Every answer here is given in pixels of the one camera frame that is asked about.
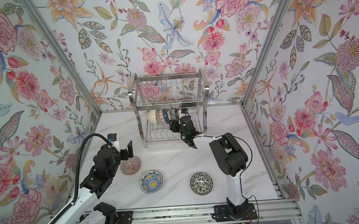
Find dark petal pattern bowl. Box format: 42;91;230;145
168;108;178;121

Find blue geometric red bowl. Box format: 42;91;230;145
157;109;170;124

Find cream white bowl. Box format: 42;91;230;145
147;109;159;125

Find blue yellow patterned bowl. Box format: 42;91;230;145
139;170;163;194

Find stainless steel dish rack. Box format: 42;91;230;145
128;69;210;148

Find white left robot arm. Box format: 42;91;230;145
48;141;134;224

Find pink striped bowl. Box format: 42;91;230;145
120;156;141;176

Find black white floral bowl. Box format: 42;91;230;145
190;172;213;196

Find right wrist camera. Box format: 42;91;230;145
178;108;189;118

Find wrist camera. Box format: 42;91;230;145
107;133;120;153
178;108;189;118

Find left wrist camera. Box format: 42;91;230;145
107;133;120;153

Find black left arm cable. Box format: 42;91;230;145
23;132;117;224

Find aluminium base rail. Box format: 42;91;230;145
117;199;302;224

